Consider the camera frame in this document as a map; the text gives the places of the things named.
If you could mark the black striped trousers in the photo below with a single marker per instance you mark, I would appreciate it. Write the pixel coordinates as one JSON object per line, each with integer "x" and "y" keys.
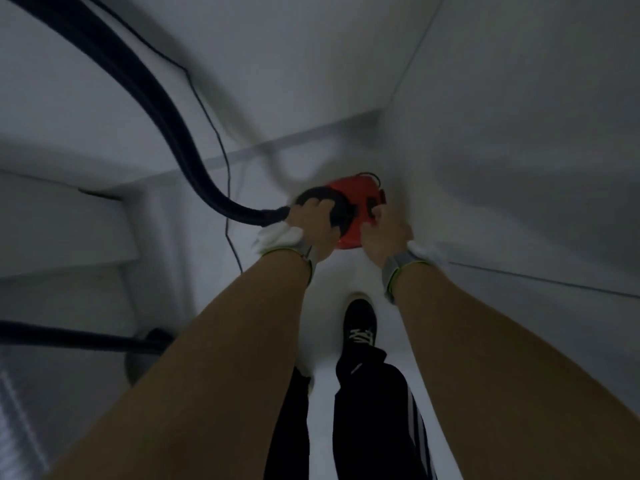
{"x": 375, "y": 419}

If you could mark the red vacuum cleaner body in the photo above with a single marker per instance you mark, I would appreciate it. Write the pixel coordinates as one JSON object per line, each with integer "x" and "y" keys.
{"x": 357, "y": 194}

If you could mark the white wrist tracker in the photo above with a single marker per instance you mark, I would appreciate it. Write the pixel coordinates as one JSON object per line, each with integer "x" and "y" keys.
{"x": 277, "y": 237}
{"x": 425, "y": 252}

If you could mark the grey left wrist band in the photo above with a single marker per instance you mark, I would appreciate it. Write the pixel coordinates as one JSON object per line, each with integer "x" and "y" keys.
{"x": 300, "y": 257}

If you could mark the black right shoe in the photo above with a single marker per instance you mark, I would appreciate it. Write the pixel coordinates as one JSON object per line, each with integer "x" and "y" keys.
{"x": 361, "y": 322}

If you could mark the white right wrist tracker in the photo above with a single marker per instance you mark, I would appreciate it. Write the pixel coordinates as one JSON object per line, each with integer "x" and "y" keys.
{"x": 425, "y": 252}

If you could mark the white left wrist tracker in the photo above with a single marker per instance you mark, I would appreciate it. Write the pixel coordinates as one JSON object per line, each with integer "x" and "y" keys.
{"x": 277, "y": 237}

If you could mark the person's right forearm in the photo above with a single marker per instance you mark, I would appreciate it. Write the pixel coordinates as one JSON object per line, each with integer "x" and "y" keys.
{"x": 500, "y": 384}

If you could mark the person's right hand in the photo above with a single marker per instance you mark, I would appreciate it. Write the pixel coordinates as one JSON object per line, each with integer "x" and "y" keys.
{"x": 387, "y": 237}

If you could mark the white bed frame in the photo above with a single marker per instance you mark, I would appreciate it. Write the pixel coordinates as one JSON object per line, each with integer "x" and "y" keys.
{"x": 65, "y": 304}

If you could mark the white bedside table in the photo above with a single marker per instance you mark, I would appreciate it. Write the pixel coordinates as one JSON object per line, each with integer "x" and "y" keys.
{"x": 60, "y": 219}

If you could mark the bed with checked sheet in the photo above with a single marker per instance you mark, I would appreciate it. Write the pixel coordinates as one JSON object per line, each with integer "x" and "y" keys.
{"x": 15, "y": 419}

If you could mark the white wardrobe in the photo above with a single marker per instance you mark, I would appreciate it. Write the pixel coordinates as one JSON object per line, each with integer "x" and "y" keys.
{"x": 525, "y": 169}

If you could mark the person's left forearm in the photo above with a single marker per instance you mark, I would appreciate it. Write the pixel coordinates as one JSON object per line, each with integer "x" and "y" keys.
{"x": 190, "y": 384}

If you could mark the person's left hand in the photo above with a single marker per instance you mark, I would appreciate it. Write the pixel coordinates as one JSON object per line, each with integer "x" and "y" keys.
{"x": 315, "y": 232}

